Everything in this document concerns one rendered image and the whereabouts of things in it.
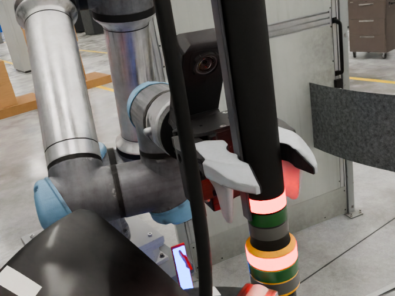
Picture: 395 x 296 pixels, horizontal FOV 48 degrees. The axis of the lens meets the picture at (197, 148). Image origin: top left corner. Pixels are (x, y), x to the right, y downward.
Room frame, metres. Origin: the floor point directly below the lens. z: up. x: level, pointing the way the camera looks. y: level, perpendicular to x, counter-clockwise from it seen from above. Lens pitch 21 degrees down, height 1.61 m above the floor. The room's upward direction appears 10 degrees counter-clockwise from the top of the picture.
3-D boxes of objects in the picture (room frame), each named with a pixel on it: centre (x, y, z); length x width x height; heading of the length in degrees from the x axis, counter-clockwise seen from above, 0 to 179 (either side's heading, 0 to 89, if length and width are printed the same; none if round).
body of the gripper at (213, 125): (0.42, -0.01, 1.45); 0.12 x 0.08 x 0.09; 19
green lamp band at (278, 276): (0.32, -0.05, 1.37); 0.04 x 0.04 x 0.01
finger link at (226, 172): (0.32, -0.02, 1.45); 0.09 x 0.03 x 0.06; 9
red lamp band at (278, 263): (0.32, -0.05, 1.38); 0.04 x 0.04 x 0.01
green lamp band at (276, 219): (0.32, -0.05, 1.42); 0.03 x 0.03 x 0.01
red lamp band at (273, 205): (0.32, -0.05, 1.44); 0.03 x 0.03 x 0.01
